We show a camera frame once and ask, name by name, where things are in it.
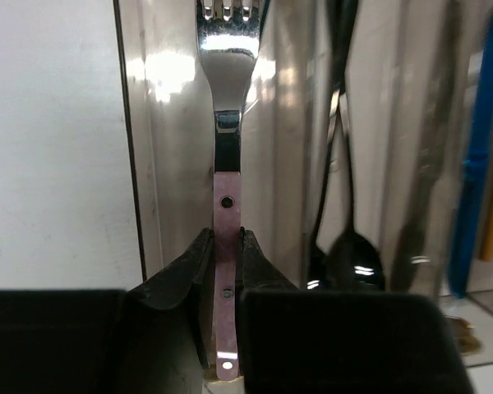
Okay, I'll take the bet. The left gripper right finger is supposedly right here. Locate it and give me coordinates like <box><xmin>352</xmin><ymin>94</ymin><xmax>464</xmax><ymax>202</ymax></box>
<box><xmin>236</xmin><ymin>230</ymin><xmax>473</xmax><ymax>393</ymax></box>

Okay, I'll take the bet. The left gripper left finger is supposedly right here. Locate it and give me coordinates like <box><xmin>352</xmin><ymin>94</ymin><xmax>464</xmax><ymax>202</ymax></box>
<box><xmin>0</xmin><ymin>229</ymin><xmax>213</xmax><ymax>393</ymax></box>

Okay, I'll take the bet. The black spoon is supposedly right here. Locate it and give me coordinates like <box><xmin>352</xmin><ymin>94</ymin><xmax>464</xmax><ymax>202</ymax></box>
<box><xmin>325</xmin><ymin>1</ymin><xmax>385</xmax><ymax>291</ymax></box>
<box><xmin>306</xmin><ymin>0</ymin><xmax>359</xmax><ymax>291</ymax></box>

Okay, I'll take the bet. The black knife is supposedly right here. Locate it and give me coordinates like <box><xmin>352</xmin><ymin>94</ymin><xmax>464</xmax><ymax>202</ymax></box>
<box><xmin>389</xmin><ymin>1</ymin><xmax>463</xmax><ymax>293</ymax></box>

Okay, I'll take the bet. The blue knife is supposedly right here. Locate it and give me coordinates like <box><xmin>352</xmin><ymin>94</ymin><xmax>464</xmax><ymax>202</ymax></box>
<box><xmin>447</xmin><ymin>11</ymin><xmax>493</xmax><ymax>299</ymax></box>

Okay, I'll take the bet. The pink handled fork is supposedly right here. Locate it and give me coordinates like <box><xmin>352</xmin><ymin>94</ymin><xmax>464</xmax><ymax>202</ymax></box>
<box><xmin>196</xmin><ymin>1</ymin><xmax>265</xmax><ymax>381</ymax></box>

